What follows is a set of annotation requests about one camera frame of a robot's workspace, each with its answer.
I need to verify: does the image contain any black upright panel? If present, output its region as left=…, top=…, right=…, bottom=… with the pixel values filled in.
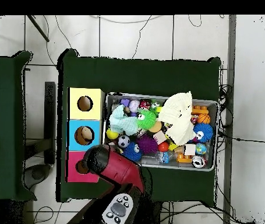
left=44, top=81, right=56, bottom=165

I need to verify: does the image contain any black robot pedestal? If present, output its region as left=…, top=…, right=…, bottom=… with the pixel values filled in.
left=144, top=199, right=163, bottom=224

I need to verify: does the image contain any yellow ball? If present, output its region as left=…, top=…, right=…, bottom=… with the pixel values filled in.
left=105, top=128, right=119, bottom=140

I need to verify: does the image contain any wooden three-hole box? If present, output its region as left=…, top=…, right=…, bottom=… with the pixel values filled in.
left=65, top=87, right=105, bottom=183

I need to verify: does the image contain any purple spiky ball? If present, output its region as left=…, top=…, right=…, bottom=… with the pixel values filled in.
left=136, top=134, right=158, bottom=155

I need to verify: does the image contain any dark green tablecloth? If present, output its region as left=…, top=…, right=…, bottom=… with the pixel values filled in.
left=56, top=48, right=222, bottom=207

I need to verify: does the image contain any small orange basketball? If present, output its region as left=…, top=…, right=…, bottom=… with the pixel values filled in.
left=196, top=113, right=211, bottom=124

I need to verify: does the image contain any silver drink can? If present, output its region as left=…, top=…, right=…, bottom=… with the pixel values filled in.
left=191, top=155, right=207, bottom=169

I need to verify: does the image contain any mint green cloth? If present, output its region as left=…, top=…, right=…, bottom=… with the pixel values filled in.
left=108, top=104, right=139, bottom=137

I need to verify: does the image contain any small baseball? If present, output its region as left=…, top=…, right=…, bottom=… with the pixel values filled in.
left=129, top=99, right=140, bottom=113

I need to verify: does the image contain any blue spiky ball with eyes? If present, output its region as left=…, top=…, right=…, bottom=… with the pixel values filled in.
left=192, top=122, right=214, bottom=144
left=122, top=142, right=143, bottom=162

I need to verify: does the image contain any shallow clear mesh bin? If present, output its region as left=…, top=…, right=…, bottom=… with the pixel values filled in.
left=100, top=92, right=220, bottom=173

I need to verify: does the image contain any dark slanted rod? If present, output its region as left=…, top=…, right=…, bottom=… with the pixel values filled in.
left=26, top=15, right=50, bottom=43

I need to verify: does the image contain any small soccer ball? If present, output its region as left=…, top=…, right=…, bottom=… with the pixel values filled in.
left=117, top=134, right=131, bottom=149

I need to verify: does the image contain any green spiky ball with eye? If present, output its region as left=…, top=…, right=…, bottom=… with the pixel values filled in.
left=150, top=99, right=164, bottom=110

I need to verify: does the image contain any cream yellow cloth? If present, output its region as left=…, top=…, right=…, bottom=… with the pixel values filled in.
left=157, top=90, right=197, bottom=146

